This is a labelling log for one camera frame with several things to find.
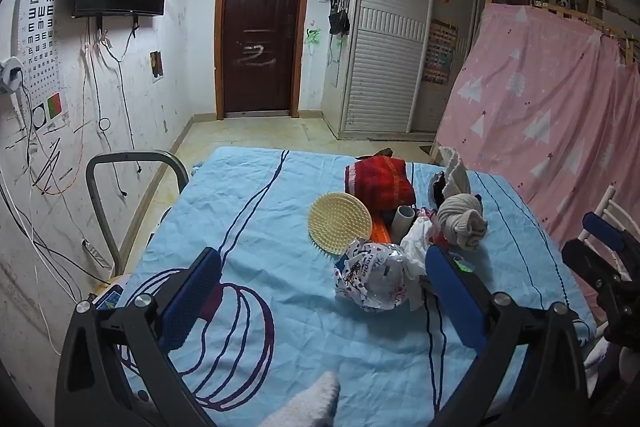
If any white cloth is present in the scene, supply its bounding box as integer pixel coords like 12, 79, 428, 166
437, 146, 471, 200

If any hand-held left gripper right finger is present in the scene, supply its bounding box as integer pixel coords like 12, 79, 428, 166
424, 244, 591, 427

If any yellow and blue box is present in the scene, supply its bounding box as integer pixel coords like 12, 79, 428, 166
92, 274, 131, 310

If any white louvred wardrobe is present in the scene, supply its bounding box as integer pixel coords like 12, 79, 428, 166
322, 0, 501, 140

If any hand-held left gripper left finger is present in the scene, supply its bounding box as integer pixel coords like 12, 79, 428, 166
55, 247, 223, 427

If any dark cloth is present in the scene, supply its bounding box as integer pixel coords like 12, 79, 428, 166
430, 172, 448, 204

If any grey metal chair frame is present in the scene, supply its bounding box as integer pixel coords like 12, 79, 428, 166
85, 150, 190, 278

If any red towel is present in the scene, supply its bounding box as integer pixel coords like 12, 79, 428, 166
344, 156, 417, 212

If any white plastic tube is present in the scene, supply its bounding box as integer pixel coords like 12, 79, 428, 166
392, 204, 415, 244

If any cream oval bristle brush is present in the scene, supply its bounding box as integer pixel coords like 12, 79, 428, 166
307, 192, 373, 257

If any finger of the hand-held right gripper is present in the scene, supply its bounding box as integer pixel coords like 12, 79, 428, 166
581, 212, 640, 258
560, 238, 636, 303

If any light blue bed sheet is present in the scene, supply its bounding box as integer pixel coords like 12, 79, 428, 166
112, 146, 596, 427

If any person's left hand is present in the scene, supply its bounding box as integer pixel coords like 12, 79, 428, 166
260, 371, 342, 427

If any dark brown door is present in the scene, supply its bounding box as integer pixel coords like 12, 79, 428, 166
215, 0, 314, 120

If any colourful grid wall poster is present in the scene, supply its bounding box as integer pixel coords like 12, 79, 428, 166
421, 19, 458, 86

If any printed plastic bag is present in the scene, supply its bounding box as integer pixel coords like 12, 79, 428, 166
334, 238, 416, 313

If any pink tree print curtain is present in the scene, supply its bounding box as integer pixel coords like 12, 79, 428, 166
432, 2, 640, 248

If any orange cardboard box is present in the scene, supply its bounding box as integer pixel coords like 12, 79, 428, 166
369, 214, 396, 244

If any white slatted chair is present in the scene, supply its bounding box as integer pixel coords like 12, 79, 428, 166
575, 184, 631, 248

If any beige sock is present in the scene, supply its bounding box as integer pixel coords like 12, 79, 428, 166
436, 193, 488, 252

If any black cable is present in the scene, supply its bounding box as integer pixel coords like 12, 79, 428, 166
87, 19, 138, 198

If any white wall device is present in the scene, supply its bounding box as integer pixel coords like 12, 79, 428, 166
0, 57, 25, 95

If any eye chart poster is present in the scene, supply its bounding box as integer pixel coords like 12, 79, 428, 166
17, 0, 68, 132

